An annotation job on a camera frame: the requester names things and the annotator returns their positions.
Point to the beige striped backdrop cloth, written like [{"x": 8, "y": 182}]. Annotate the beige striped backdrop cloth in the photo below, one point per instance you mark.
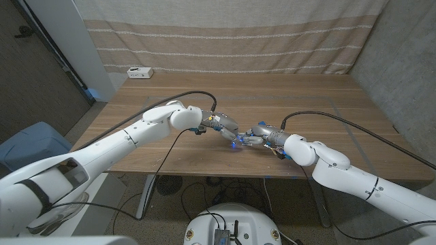
[{"x": 225, "y": 37}]

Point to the blue plastic bin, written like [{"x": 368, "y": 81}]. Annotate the blue plastic bin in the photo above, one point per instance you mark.
[{"x": 30, "y": 149}]

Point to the grey table leg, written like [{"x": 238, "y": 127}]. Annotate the grey table leg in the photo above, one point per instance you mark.
[{"x": 320, "y": 207}]

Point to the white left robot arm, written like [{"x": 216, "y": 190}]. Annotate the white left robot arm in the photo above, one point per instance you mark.
[{"x": 102, "y": 156}]

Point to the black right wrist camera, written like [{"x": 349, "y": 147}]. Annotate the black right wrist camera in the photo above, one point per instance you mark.
[{"x": 282, "y": 154}]

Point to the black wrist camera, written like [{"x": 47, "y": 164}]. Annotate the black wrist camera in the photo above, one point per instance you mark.
[
  {"x": 282, "y": 154},
  {"x": 199, "y": 130}
]

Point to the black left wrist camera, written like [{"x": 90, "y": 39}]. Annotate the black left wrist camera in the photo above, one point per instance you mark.
[{"x": 199, "y": 130}]

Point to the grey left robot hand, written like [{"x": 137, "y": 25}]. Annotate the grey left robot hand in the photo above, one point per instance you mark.
[{"x": 223, "y": 123}]

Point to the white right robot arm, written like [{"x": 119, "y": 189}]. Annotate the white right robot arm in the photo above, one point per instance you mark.
[{"x": 347, "y": 180}]

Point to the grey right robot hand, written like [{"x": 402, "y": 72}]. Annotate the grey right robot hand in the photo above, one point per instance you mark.
[{"x": 269, "y": 134}]

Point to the white power strip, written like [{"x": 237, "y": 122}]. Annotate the white power strip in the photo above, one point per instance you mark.
[{"x": 139, "y": 72}]

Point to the round black floor fan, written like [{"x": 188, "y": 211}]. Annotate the round black floor fan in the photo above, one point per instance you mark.
[{"x": 169, "y": 185}]

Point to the white table leg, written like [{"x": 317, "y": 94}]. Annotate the white table leg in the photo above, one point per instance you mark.
[{"x": 146, "y": 197}]

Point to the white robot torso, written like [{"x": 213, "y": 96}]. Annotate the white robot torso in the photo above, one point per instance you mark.
[{"x": 248, "y": 217}]

